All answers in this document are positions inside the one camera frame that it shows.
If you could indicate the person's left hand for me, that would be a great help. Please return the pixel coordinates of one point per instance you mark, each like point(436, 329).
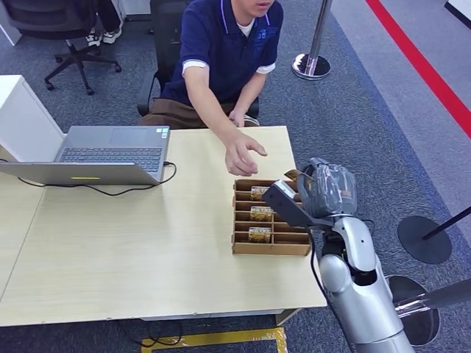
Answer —
point(237, 118)

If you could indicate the person's right hand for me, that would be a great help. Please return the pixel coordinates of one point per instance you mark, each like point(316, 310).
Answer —
point(241, 156)

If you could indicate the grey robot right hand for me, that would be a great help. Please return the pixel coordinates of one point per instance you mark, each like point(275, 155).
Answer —
point(327, 190)

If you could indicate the yellow hotel key card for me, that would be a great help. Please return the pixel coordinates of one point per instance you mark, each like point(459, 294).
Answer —
point(259, 235)
point(261, 214)
point(259, 193)
point(291, 174)

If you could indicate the person's left forearm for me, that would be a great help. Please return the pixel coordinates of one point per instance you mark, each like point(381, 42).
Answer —
point(250, 92)

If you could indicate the person's right forearm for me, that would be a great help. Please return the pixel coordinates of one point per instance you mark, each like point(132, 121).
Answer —
point(213, 112)

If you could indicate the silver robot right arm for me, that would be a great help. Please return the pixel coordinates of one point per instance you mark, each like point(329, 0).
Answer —
point(364, 297)

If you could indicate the person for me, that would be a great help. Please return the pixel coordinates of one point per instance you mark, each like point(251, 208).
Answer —
point(110, 35)
point(224, 53)

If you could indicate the brown wooden card holder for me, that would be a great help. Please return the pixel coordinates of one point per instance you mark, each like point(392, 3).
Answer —
point(272, 249)

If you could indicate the grey laptop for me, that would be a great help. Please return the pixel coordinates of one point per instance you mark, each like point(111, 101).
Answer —
point(110, 146)

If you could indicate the red barrier belt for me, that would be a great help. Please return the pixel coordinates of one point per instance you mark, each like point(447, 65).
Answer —
point(423, 68)

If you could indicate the yellow floor tape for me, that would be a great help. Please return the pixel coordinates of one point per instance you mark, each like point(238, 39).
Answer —
point(220, 337)

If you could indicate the white board with black edge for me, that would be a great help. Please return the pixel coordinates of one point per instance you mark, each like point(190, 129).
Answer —
point(463, 6)

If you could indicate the black wheeled office chair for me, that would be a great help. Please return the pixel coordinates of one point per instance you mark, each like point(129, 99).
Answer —
point(47, 17)

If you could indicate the white cabinet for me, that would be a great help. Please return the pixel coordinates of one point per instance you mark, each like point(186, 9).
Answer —
point(26, 122)

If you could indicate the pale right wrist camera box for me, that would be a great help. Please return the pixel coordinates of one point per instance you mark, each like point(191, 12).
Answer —
point(285, 202)

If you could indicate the chrome stanchion post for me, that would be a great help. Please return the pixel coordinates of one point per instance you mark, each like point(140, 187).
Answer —
point(423, 331)
point(311, 66)

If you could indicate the black stanchion post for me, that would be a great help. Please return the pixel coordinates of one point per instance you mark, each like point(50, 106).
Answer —
point(423, 243)

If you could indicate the white table frame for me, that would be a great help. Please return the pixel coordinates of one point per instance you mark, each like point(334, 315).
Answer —
point(220, 315)

